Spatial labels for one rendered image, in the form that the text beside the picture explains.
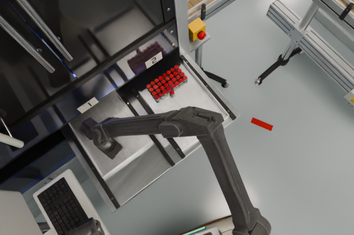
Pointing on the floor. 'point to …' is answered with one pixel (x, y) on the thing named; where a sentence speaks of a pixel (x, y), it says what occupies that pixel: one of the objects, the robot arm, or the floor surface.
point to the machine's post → (180, 9)
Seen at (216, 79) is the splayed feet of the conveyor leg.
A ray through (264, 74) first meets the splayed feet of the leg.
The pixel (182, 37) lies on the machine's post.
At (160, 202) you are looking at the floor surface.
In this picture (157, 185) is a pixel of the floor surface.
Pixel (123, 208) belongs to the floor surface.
